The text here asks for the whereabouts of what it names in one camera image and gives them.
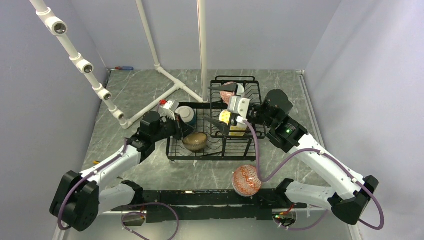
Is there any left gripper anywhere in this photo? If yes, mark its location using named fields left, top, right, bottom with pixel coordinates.
left=152, top=112, right=196, bottom=143

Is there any blue yellow patterned bowl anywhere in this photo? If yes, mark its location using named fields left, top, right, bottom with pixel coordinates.
left=219, top=110, right=248, bottom=137

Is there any red patterned bowl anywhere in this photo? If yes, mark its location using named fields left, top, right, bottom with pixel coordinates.
left=219, top=83, right=246, bottom=105

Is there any teal white bowl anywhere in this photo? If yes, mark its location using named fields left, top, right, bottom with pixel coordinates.
left=175, top=106, right=197, bottom=126

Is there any brown glazed bowl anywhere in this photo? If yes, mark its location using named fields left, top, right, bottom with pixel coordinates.
left=182, top=132, right=208, bottom=152

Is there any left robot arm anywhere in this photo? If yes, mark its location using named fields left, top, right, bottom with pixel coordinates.
left=49, top=111, right=194, bottom=232

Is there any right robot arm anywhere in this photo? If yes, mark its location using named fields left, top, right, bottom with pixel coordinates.
left=209, top=82, right=379, bottom=225

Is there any orange geometric patterned bowl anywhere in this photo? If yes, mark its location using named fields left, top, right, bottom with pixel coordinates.
left=231, top=164, right=262, bottom=197

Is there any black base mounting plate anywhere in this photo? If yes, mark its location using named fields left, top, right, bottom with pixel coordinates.
left=109, top=188, right=307, bottom=223

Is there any red blue screwdriver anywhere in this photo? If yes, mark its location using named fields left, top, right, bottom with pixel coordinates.
left=114, top=66, right=134, bottom=71

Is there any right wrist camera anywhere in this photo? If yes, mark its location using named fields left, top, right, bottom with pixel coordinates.
left=227, top=95, right=251, bottom=126

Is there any black wire dish rack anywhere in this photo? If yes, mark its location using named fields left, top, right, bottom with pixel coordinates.
left=166, top=75, right=262, bottom=162

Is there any white PVC pipe frame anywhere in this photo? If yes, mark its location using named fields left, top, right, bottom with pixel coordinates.
left=29, top=0, right=209, bottom=129

